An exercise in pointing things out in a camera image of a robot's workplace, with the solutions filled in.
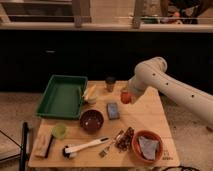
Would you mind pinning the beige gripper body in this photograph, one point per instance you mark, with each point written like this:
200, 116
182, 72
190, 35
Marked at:
133, 99

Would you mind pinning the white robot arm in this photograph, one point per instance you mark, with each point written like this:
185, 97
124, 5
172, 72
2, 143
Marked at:
152, 73

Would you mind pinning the green plastic tray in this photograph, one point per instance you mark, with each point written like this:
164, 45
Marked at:
63, 97

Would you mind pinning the blue sponge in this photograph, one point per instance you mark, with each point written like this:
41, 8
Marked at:
112, 111

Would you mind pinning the orange plate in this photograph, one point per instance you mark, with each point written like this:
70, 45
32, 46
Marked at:
136, 148

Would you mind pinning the yellow banana in cup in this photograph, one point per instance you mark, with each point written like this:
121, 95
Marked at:
89, 95

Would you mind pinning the wooden table board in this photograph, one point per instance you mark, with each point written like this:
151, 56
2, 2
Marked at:
146, 114

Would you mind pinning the dark red bowl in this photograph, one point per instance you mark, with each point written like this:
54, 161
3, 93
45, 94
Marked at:
91, 121

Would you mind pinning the grey cloth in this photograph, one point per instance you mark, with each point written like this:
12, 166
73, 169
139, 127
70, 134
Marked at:
148, 147

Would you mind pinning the small green cup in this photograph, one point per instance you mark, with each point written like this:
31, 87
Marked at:
59, 131

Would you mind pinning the wooden block brush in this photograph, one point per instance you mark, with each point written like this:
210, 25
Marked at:
42, 145

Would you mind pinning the black pole stand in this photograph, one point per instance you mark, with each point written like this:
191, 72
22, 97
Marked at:
23, 151

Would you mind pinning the white handled dish brush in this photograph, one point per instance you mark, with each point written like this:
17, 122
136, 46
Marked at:
69, 151

